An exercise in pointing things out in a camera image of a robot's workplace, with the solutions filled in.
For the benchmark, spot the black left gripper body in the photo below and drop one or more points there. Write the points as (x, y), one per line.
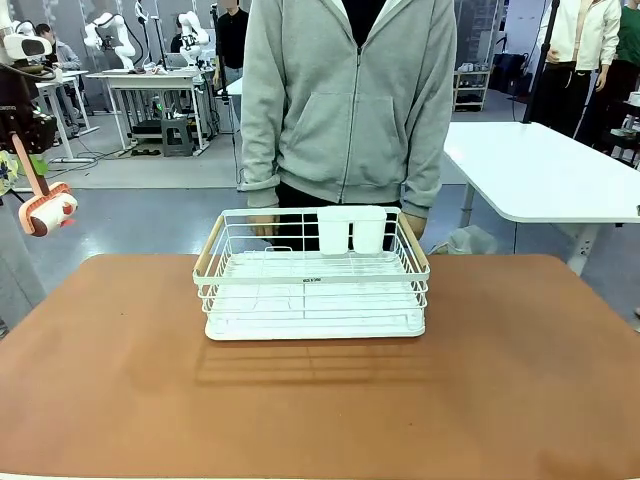
(20, 115)

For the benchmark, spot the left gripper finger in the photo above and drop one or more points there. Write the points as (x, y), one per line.
(7, 172)
(39, 165)

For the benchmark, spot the pink lint roller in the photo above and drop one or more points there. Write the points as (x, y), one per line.
(47, 212)

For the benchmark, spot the person's left forearm grey sleeve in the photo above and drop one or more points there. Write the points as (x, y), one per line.
(430, 165)

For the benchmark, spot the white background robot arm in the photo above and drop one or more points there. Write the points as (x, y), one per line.
(192, 40)
(117, 40)
(22, 27)

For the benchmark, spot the person's right forearm grey sleeve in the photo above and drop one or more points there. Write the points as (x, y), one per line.
(260, 160)

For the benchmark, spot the person's right hand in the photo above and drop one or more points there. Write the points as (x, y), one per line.
(265, 229)

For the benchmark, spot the person's left hand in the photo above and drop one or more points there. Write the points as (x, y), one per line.
(416, 227)

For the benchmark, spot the white background desk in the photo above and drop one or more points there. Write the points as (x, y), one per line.
(65, 100)

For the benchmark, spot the seated person in grey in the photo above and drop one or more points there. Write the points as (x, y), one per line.
(62, 52)

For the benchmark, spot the white background workbench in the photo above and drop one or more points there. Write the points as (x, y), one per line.
(150, 77)

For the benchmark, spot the grey plastic step stool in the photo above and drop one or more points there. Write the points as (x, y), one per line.
(176, 137)

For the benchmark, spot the person in black clothes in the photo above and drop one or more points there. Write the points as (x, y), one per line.
(231, 40)

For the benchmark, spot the person in grey hoodie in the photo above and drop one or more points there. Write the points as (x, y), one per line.
(350, 100)

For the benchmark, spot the white double cutlery holder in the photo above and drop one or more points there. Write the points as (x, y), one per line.
(350, 232)

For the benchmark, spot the white plastic bag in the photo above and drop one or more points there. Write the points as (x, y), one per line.
(470, 240)

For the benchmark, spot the white shoe rack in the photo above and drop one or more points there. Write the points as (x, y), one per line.
(472, 90)

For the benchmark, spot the large white side table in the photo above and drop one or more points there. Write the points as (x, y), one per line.
(540, 170)

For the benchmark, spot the black tripod pole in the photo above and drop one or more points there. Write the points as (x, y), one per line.
(542, 60)

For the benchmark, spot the person in white jacket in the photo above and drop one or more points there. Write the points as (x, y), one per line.
(575, 50)

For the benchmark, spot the person in green top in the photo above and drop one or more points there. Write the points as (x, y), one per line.
(625, 55)

